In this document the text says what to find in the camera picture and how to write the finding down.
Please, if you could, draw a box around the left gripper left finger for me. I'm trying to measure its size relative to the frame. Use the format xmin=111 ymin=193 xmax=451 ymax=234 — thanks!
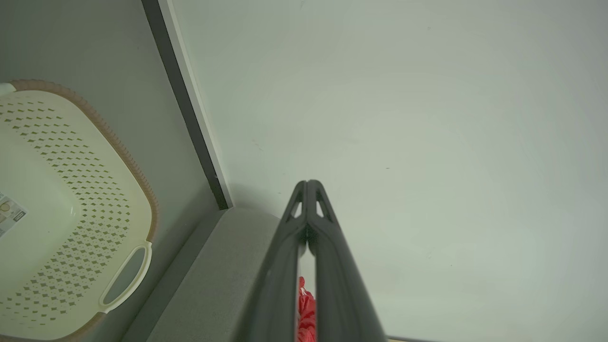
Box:
xmin=237 ymin=180 xmax=310 ymax=342

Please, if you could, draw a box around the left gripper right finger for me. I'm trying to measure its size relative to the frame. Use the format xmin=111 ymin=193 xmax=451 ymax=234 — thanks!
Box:
xmin=306 ymin=179 xmax=388 ymax=342

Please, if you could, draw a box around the red clothing with white trim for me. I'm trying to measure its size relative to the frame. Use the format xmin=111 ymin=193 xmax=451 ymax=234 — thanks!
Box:
xmin=297 ymin=276 xmax=317 ymax=342

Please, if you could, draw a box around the cream perforated laundry basket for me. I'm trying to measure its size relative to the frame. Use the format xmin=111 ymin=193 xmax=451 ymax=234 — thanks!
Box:
xmin=0 ymin=79 xmax=160 ymax=342

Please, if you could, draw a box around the grey fabric sofa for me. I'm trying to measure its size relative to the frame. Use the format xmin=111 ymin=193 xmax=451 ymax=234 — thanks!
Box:
xmin=121 ymin=207 xmax=316 ymax=342

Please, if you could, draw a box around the black and white baseboard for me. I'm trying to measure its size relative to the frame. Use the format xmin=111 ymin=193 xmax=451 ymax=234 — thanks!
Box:
xmin=141 ymin=0 xmax=234 ymax=210

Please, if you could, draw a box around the white label sticker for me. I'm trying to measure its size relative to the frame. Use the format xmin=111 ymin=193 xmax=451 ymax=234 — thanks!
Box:
xmin=0 ymin=192 xmax=28 ymax=238

